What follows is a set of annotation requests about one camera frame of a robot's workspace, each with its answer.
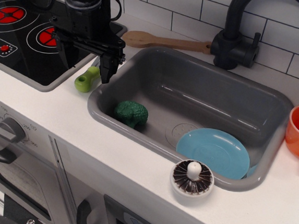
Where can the blue plastic plate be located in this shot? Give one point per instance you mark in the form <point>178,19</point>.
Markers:
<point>220,151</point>

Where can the black toy stove top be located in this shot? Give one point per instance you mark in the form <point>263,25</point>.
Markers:
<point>28,50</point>

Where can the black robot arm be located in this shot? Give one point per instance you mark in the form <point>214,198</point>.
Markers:
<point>86,26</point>

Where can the white brown toy mushroom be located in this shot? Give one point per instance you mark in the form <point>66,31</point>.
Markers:
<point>191,179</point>

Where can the grey oven knob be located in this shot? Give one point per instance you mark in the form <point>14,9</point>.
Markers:
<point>11,131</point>

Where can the green handled grey spatula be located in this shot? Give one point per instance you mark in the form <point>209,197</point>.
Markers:
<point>84,82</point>

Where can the green toy broccoli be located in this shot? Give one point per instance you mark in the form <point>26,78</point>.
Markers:
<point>131,113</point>

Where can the wooden spoon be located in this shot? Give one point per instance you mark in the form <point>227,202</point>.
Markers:
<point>140,39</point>

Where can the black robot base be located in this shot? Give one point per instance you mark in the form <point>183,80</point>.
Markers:
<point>13,211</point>

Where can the black cabinet handle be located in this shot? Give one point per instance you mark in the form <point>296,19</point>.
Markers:
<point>83,212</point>

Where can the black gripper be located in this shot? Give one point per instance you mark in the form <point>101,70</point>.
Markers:
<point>86,25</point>

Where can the black toy faucet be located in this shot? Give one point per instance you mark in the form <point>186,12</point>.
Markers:
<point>228,46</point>

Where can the grey plastic sink basin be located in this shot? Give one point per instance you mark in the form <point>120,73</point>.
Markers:
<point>181,94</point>

